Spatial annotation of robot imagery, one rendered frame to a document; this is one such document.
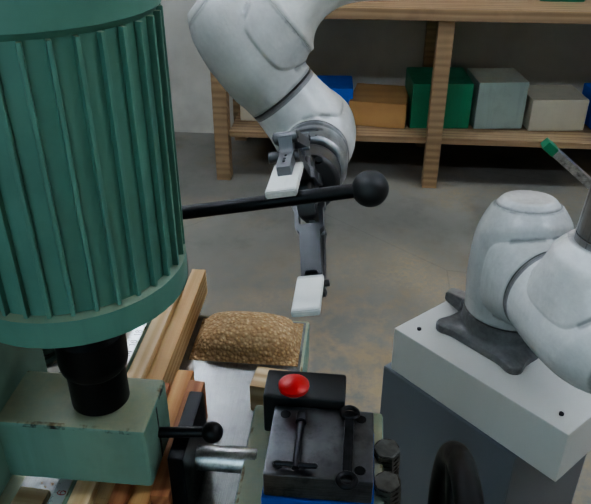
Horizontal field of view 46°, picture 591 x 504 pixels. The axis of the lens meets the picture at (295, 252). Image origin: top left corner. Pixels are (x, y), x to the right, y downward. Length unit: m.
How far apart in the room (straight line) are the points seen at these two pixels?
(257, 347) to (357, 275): 1.86
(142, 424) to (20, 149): 0.28
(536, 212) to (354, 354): 1.28
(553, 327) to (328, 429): 0.46
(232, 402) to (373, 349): 1.55
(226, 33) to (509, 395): 0.71
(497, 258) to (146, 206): 0.77
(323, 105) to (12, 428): 0.54
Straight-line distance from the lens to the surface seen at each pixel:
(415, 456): 1.42
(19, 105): 0.44
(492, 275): 1.16
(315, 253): 0.79
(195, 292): 0.95
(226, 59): 0.91
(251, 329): 0.89
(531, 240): 1.15
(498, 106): 3.53
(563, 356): 1.02
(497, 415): 1.22
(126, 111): 0.46
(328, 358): 2.31
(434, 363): 1.26
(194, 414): 0.69
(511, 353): 1.24
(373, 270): 2.76
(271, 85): 0.91
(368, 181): 0.64
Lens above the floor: 1.47
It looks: 31 degrees down
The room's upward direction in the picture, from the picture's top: straight up
